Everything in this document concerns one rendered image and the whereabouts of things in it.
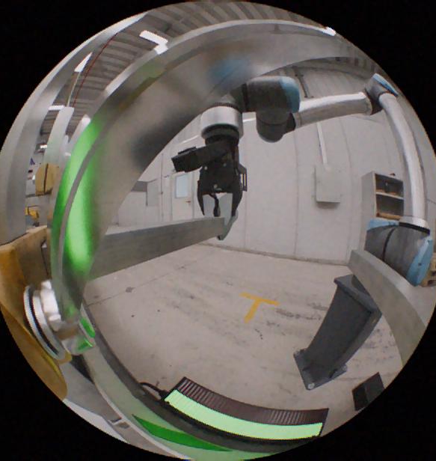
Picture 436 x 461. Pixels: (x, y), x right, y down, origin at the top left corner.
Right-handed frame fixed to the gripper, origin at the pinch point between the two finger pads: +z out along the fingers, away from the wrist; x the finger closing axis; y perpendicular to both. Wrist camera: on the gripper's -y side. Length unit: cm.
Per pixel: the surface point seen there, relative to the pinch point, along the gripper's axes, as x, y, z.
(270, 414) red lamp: -15.9, -19.2, 11.9
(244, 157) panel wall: 68, 238, -105
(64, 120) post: 19.0, -25.7, -25.3
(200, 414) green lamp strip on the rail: -9.9, -21.8, 11.8
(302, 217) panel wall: -41, 228, 12
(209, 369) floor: 11, 7, 83
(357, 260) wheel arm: -23.5, -2.9, 1.0
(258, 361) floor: -13, 25, 83
